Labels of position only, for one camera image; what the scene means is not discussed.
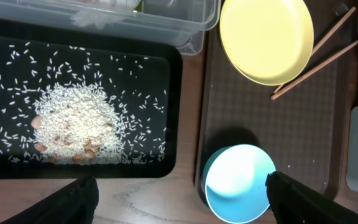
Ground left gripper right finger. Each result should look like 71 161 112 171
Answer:
265 171 358 224

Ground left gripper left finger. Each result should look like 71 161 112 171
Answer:
1 177 99 224

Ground light blue bowl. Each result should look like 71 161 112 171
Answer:
202 144 276 223

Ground rice and food scraps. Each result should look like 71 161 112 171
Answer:
0 38 170 165

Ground wooden chopstick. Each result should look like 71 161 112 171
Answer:
270 39 358 100
273 6 357 94

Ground yellow plate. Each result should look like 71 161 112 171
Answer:
219 0 314 86

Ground white tissue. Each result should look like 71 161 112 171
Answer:
71 0 144 29

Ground clear plastic waste bin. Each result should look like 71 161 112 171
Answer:
0 0 221 55

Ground dark brown serving tray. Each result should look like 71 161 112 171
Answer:
194 0 358 212

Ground black rectangular tray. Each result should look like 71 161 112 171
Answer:
0 19 183 179

